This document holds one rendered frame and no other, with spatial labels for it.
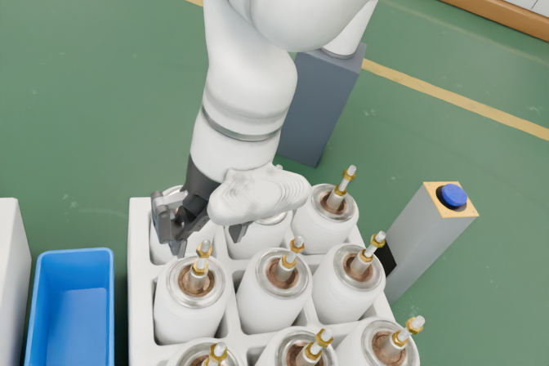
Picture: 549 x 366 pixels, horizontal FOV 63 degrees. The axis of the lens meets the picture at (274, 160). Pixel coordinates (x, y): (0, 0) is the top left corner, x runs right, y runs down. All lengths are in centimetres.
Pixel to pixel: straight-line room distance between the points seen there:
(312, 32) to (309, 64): 70
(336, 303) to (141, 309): 27
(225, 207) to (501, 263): 97
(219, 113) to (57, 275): 55
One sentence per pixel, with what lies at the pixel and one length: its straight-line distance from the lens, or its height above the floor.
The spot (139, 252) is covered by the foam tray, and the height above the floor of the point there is 18.
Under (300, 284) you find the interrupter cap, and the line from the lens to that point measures 63.
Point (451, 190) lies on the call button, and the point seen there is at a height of 33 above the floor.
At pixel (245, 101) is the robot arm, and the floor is 58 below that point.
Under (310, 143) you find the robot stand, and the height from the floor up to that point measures 7.
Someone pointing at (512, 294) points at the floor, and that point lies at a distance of 120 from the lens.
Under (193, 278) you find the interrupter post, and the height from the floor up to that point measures 27.
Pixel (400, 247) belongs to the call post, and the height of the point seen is 19.
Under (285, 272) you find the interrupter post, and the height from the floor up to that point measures 27.
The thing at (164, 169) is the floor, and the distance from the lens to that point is 105.
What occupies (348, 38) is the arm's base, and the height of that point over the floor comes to 35.
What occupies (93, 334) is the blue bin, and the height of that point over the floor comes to 0.
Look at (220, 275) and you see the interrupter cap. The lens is 61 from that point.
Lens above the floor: 78
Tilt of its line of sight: 44 degrees down
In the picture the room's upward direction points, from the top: 20 degrees clockwise
